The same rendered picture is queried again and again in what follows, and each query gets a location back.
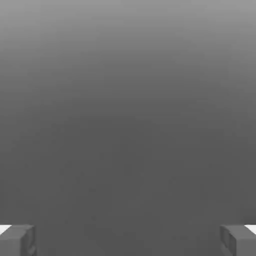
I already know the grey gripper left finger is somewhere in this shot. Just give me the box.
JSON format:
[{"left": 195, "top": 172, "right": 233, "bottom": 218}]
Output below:
[{"left": 0, "top": 224, "right": 38, "bottom": 256}]

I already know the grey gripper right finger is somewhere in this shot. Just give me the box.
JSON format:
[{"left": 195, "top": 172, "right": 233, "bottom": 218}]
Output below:
[{"left": 219, "top": 224, "right": 256, "bottom": 256}]

